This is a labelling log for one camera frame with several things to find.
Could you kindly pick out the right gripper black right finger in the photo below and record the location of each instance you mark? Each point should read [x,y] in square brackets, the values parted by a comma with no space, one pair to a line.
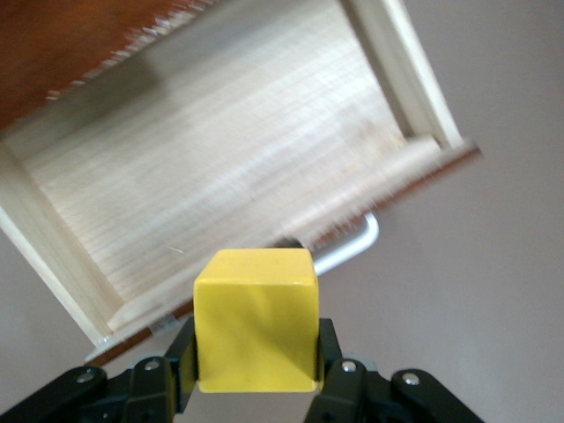
[352,392]

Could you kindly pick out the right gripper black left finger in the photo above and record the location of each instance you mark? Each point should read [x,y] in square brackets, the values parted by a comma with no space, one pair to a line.
[150,388]

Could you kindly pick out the yellow wooden cube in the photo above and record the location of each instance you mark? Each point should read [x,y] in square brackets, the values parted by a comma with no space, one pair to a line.
[255,326]

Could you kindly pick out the light wood drawer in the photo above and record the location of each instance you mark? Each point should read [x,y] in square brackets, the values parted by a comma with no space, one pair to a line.
[220,154]

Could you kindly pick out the dark brown wooden cabinet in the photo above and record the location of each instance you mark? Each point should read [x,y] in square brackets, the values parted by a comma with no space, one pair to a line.
[44,35]

